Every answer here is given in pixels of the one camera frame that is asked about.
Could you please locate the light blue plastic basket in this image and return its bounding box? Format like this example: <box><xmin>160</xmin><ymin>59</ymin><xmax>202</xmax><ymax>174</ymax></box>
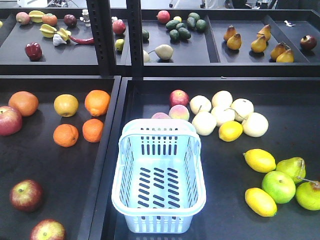
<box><xmin>111</xmin><ymin>118</ymin><xmax>207</xmax><ymax>234</ymax></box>

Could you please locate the white pear three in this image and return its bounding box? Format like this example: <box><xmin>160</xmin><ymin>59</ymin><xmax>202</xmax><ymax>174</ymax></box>
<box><xmin>230</xmin><ymin>98</ymin><xmax>254</xmax><ymax>122</ymax></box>

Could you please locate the avocado three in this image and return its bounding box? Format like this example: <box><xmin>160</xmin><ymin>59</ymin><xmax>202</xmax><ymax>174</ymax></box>
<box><xmin>177</xmin><ymin>27</ymin><xmax>191</xmax><ymax>40</ymax></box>

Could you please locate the peach left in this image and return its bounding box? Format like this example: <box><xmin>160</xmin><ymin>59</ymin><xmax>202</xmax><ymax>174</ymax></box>
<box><xmin>151</xmin><ymin>112</ymin><xmax>171</xmax><ymax>119</ymax></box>

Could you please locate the peach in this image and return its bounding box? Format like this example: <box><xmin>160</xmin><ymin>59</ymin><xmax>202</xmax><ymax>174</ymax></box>
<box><xmin>168</xmin><ymin>104</ymin><xmax>190</xmax><ymax>121</ymax></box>
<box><xmin>151</xmin><ymin>112</ymin><xmax>171</xmax><ymax>119</ymax></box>

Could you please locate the peach right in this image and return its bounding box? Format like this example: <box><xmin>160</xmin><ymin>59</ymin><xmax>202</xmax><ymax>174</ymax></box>
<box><xmin>168</xmin><ymin>104</ymin><xmax>190</xmax><ymax>121</ymax></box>

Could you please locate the red apple near peaches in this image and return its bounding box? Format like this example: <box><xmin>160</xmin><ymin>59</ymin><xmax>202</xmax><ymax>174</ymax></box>
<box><xmin>169</xmin><ymin>89</ymin><xmax>189</xmax><ymax>107</ymax></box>

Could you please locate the white pear one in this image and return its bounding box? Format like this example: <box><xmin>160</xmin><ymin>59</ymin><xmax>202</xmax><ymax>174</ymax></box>
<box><xmin>189</xmin><ymin>95</ymin><xmax>212</xmax><ymax>115</ymax></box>

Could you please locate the white pear five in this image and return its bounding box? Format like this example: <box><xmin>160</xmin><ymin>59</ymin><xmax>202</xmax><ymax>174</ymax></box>
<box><xmin>191</xmin><ymin>111</ymin><xmax>217</xmax><ymax>136</ymax></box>

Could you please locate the white pear four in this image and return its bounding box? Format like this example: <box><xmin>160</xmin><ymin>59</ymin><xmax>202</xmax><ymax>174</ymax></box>
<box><xmin>211</xmin><ymin>105</ymin><xmax>235</xmax><ymax>127</ymax></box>

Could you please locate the white pear two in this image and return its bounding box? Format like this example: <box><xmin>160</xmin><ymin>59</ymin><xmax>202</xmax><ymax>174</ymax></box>
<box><xmin>211</xmin><ymin>90</ymin><xmax>233</xmax><ymax>107</ymax></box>

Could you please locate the large orange right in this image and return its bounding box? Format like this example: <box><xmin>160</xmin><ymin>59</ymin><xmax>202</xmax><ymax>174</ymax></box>
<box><xmin>84</xmin><ymin>89</ymin><xmax>111</xmax><ymax>117</ymax></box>

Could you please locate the small orange front right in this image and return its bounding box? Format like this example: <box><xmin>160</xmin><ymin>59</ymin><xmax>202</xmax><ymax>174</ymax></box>
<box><xmin>82</xmin><ymin>118</ymin><xmax>104</xmax><ymax>143</ymax></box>

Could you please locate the small orange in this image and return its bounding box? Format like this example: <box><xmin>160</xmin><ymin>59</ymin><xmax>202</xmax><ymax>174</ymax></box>
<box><xmin>53</xmin><ymin>124</ymin><xmax>79</xmax><ymax>148</ymax></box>
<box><xmin>82</xmin><ymin>118</ymin><xmax>104</xmax><ymax>143</ymax></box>

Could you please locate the pale pear with stem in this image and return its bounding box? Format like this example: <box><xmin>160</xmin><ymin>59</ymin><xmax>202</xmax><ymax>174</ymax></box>
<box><xmin>151</xmin><ymin>44</ymin><xmax>174</xmax><ymax>61</ymax></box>

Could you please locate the lemon near white pears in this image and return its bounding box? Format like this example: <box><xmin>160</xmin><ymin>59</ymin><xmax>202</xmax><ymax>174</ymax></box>
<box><xmin>218</xmin><ymin>121</ymin><xmax>243</xmax><ymax>142</ymax></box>

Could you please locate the rear right black tray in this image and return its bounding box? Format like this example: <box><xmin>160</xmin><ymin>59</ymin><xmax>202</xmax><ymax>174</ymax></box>
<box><xmin>124</xmin><ymin>9</ymin><xmax>320</xmax><ymax>78</ymax></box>

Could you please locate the black tray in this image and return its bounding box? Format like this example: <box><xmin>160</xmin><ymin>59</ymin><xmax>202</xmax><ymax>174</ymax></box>
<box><xmin>0</xmin><ymin>7</ymin><xmax>124</xmax><ymax>76</ymax></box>
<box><xmin>124</xmin><ymin>9</ymin><xmax>320</xmax><ymax>78</ymax></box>
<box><xmin>89</xmin><ymin>77</ymin><xmax>320</xmax><ymax>240</ymax></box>
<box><xmin>0</xmin><ymin>75</ymin><xmax>121</xmax><ymax>240</ymax></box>

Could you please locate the avocado two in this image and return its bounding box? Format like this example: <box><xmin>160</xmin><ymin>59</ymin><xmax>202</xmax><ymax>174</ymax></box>
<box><xmin>169</xmin><ymin>29</ymin><xmax>180</xmax><ymax>42</ymax></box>

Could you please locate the small green yellow fruit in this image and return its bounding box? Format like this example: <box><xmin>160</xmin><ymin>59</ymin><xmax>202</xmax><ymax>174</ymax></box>
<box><xmin>114</xmin><ymin>38</ymin><xmax>125</xmax><ymax>52</ymax></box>

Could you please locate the yellow apple right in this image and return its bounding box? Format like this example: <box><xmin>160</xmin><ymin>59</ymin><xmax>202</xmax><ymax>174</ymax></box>
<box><xmin>53</xmin><ymin>94</ymin><xmax>79</xmax><ymax>117</ymax></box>

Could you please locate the white pear six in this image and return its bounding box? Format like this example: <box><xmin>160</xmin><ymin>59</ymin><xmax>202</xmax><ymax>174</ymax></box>
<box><xmin>242</xmin><ymin>112</ymin><xmax>269</xmax><ymax>138</ymax></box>

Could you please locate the small orange front left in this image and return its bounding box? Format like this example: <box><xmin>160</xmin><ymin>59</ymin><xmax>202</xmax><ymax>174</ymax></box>
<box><xmin>53</xmin><ymin>124</ymin><xmax>79</xmax><ymax>148</ymax></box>

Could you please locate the avocado one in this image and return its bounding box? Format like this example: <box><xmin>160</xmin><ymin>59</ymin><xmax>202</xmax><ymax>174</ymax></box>
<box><xmin>165</xmin><ymin>19</ymin><xmax>180</xmax><ymax>31</ymax></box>

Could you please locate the red apple rear tray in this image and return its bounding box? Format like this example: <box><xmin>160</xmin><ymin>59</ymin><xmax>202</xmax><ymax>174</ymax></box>
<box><xmin>112</xmin><ymin>19</ymin><xmax>126</xmax><ymax>35</ymax></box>

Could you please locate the avocado four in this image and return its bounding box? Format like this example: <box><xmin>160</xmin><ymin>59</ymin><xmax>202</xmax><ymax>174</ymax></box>
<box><xmin>186</xmin><ymin>16</ymin><xmax>196</xmax><ymax>30</ymax></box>

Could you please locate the red pomegranate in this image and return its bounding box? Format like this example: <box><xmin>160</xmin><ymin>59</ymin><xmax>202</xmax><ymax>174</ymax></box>
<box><xmin>156</xmin><ymin>10</ymin><xmax>171</xmax><ymax>24</ymax></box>

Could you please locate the small yellow lemon rear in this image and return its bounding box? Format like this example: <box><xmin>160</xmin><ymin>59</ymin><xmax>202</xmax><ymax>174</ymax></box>
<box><xmin>173</xmin><ymin>16</ymin><xmax>182</xmax><ymax>23</ymax></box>

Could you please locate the avocado five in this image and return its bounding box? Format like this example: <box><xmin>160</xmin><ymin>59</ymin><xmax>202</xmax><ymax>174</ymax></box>
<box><xmin>195</xmin><ymin>19</ymin><xmax>207</xmax><ymax>33</ymax></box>

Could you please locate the red chili pepper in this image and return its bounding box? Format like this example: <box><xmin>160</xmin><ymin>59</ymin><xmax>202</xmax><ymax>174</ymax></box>
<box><xmin>69</xmin><ymin>35</ymin><xmax>95</xmax><ymax>45</ymax></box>

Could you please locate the lemon right upper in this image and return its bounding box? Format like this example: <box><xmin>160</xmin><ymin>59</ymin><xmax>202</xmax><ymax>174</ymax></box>
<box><xmin>243</xmin><ymin>148</ymin><xmax>276</xmax><ymax>173</ymax></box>

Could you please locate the brown pear two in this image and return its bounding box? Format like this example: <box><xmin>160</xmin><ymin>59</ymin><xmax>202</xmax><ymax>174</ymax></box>
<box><xmin>226</xmin><ymin>33</ymin><xmax>242</xmax><ymax>50</ymax></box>

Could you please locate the brown pear one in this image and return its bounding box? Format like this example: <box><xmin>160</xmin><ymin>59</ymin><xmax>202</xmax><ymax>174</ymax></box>
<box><xmin>223</xmin><ymin>25</ymin><xmax>237</xmax><ymax>42</ymax></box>

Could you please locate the front left black tray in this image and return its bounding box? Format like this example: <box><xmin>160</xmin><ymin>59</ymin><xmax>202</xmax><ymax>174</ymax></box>
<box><xmin>0</xmin><ymin>75</ymin><xmax>121</xmax><ymax>240</ymax></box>

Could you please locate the brown pear four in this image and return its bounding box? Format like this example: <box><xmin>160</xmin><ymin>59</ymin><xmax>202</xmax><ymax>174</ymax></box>
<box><xmin>250</xmin><ymin>35</ymin><xmax>267</xmax><ymax>53</ymax></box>

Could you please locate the yellow starfruit right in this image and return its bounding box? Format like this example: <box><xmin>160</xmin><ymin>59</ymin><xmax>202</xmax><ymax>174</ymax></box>
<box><xmin>56</xmin><ymin>27</ymin><xmax>72</xmax><ymax>41</ymax></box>

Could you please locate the lemon right lower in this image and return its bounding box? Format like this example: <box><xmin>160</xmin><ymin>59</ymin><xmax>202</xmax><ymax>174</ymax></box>
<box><xmin>244</xmin><ymin>187</ymin><xmax>278</xmax><ymax>217</ymax></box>

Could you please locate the white garlic bulb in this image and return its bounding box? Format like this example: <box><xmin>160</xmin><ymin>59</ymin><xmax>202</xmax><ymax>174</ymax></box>
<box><xmin>52</xmin><ymin>33</ymin><xmax>67</xmax><ymax>47</ymax></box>

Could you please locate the front right black tray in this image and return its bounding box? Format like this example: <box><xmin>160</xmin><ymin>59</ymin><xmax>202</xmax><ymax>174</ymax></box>
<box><xmin>89</xmin><ymin>77</ymin><xmax>320</xmax><ymax>240</ymax></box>

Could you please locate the dark purple fruit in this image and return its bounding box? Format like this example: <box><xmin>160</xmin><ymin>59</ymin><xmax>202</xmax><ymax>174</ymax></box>
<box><xmin>63</xmin><ymin>14</ymin><xmax>77</xmax><ymax>28</ymax></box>

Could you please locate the rear left black tray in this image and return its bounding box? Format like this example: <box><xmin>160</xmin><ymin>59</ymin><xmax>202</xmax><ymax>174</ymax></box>
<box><xmin>0</xmin><ymin>7</ymin><xmax>124</xmax><ymax>76</ymax></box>

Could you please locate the black rack post right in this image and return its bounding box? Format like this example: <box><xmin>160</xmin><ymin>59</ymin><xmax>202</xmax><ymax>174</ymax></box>
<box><xmin>126</xmin><ymin>0</ymin><xmax>144</xmax><ymax>77</ymax></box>

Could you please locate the black rack post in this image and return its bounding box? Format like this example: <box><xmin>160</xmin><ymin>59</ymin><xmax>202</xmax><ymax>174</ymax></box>
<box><xmin>86</xmin><ymin>0</ymin><xmax>117</xmax><ymax>76</ymax></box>
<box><xmin>126</xmin><ymin>0</ymin><xmax>144</xmax><ymax>77</ymax></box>

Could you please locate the black rack post left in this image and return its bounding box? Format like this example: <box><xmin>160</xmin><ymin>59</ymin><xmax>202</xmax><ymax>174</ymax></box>
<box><xmin>86</xmin><ymin>0</ymin><xmax>117</xmax><ymax>76</ymax></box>

